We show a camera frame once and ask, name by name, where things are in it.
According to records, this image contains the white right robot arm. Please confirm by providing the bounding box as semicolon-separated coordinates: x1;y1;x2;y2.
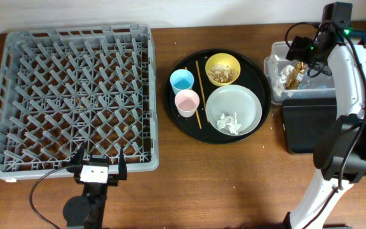
284;19;366;228

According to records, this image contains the grey dishwasher rack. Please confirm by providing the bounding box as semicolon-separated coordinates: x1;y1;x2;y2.
0;24;159;182

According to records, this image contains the pale green plate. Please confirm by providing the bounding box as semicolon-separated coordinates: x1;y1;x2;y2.
206;85;262;137

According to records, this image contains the blue plastic cup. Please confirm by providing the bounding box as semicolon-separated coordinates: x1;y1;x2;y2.
170;69;194;95

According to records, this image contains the food scraps pile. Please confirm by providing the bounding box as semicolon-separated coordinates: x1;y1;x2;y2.
208;64;238;83

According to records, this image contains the left wooden chopstick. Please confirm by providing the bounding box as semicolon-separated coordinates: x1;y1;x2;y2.
184;67;202;130

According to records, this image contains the white tissue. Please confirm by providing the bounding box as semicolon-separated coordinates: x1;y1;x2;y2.
217;112;241;135

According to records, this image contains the black rectangular tray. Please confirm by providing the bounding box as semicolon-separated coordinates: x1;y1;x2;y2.
281;98;337;154

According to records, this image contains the right wooden chopstick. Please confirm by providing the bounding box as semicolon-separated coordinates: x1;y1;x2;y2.
195;60;210;123

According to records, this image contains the crumpled white paper in bin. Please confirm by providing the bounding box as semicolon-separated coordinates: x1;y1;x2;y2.
280;65;294;84

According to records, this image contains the gold snack wrapper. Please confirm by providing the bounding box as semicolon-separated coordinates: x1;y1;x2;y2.
285;62;306;90

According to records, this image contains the yellow bowl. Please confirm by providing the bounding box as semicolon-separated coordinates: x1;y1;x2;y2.
205;53;241;87

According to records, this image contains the wooden chopstick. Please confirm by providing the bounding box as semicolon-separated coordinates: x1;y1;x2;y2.
184;67;202;130
195;60;210;123

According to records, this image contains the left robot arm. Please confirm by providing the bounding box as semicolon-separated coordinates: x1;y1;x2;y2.
63;144;127;228

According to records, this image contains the pink plastic cup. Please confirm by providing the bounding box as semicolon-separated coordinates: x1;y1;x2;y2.
174;89;200;118

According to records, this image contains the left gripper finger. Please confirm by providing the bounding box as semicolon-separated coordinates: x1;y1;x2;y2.
118;147;128;180
71;143;85;165

